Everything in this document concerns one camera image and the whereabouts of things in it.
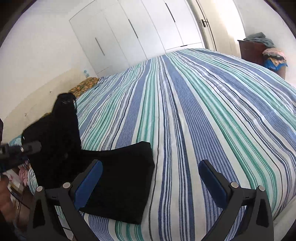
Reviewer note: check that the white wardrobe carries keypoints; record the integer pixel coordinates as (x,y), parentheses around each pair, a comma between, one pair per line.
(116,35)

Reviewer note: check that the person's left hand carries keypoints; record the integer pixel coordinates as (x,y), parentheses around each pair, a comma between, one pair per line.
(6,205)

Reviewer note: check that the pink cloth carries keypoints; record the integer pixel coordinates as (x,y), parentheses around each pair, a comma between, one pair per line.
(23,172)

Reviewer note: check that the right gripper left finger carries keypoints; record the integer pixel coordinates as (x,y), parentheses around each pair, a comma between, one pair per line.
(44,223)

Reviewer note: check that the beige padded headboard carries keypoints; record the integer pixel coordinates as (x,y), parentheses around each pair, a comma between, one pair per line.
(39,102)

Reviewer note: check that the dark wooden side cabinet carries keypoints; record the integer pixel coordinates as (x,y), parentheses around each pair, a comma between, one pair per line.
(252,51)

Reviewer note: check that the pile of clothes on cabinet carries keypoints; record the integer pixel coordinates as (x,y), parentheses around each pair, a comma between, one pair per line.
(274,58)

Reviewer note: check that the white door with handle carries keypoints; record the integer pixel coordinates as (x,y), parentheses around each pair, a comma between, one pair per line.
(220,25)

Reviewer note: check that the striped blue green bedsheet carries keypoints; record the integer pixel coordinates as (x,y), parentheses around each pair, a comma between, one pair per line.
(191,105)

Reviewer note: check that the orange floral blanket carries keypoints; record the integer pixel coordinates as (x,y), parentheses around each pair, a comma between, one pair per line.
(84,85)

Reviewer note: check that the teal patterned pillow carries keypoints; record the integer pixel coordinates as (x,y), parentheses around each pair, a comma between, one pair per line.
(16,141)

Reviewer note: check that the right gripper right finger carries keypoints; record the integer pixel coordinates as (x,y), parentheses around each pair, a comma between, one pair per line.
(257,220)

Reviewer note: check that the black pants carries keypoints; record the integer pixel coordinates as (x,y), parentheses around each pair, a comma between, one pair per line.
(112,184)

